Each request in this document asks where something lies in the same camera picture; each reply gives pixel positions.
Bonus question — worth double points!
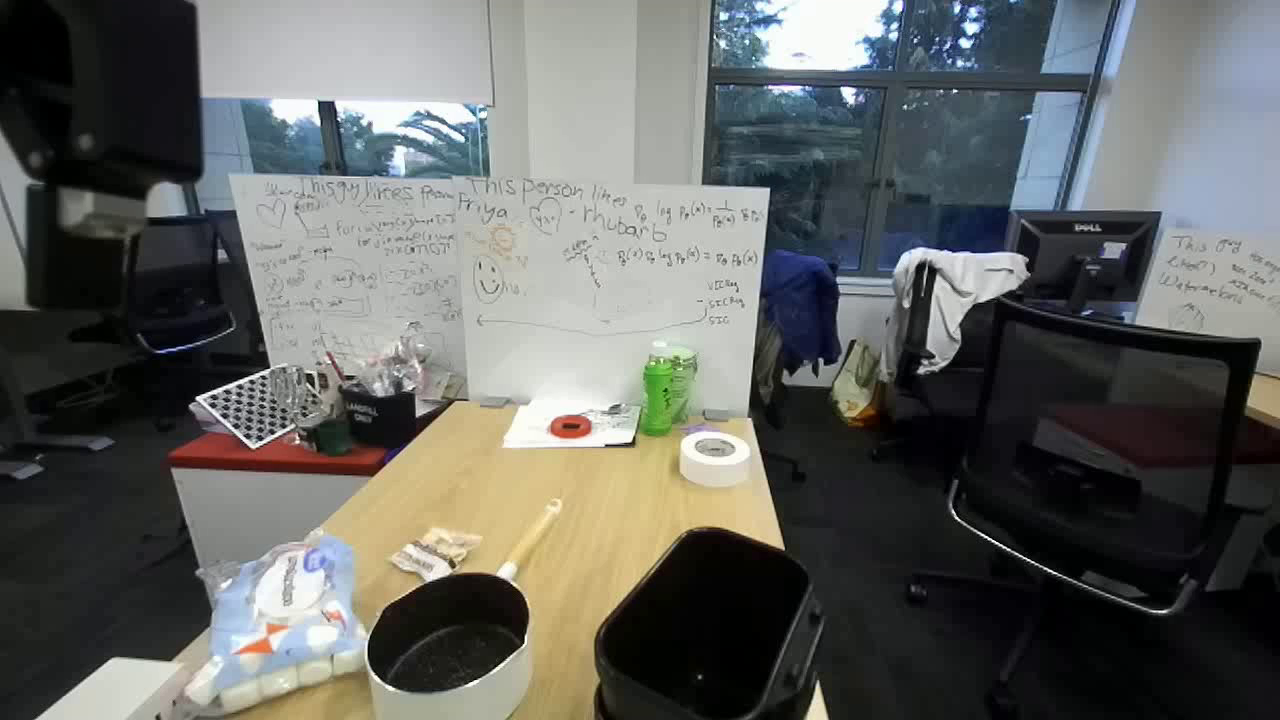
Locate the black computer monitor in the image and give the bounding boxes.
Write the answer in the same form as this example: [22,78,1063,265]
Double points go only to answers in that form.
[1004,208,1164,327]

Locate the black foreground device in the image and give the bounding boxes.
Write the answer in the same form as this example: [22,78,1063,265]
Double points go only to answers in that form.
[0,0,206,314]

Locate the black mesh office chair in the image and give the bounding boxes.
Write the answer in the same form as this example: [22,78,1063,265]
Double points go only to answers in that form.
[904,293,1265,720]

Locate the marshmallow bag blue white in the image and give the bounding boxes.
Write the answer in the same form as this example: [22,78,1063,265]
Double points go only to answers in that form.
[181,530,373,715]

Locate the yellow green floor bag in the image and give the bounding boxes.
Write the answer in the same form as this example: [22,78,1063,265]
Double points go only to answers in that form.
[826,336,886,433]

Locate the green wipes canister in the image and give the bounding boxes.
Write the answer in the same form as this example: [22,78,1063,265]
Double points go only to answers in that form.
[637,339,705,441]

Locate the white paper sheet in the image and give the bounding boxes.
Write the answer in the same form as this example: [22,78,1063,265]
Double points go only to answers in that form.
[501,394,645,452]

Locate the small sugar packet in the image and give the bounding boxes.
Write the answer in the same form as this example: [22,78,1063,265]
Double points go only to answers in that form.
[414,523,484,564]
[387,538,454,583]

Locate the whiteboard with dense handwriting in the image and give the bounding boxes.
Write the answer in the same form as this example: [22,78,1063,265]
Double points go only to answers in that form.
[228,170,472,407]

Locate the crumpled clear plastic bag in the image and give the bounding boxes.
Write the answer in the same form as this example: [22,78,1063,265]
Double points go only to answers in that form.
[312,322,440,405]

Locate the wooden office desk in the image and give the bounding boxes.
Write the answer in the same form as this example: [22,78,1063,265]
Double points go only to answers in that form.
[1241,369,1280,437]

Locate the dark green cup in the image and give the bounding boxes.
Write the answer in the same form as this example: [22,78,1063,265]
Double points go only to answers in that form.
[306,398,361,458]

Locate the black bin holding clutter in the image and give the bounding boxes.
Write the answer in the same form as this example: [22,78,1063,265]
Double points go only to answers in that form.
[336,384,422,457]

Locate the large glass window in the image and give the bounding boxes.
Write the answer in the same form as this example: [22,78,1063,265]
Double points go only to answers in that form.
[705,0,1119,279]

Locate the white cloth on chair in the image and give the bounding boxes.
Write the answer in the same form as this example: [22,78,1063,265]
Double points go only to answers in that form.
[886,244,1034,379]

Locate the black chair under cloth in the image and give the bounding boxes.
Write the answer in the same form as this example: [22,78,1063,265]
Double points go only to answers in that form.
[870,256,1022,465]

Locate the blue jacket on chair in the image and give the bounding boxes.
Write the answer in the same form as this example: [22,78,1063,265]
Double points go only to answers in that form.
[755,249,844,379]

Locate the white roller blind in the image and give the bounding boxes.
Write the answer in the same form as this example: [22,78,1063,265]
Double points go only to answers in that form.
[194,0,494,106]

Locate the whiteboard with smiley drawing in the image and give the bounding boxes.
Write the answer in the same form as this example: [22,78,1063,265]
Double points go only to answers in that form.
[453,176,773,414]

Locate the white power box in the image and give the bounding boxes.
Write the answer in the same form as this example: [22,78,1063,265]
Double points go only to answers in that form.
[36,650,193,720]

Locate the white round container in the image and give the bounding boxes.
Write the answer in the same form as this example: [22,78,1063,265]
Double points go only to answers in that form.
[676,428,760,493]

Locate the small leaning whiteboard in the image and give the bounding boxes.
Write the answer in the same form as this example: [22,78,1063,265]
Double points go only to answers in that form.
[1136,225,1280,379]

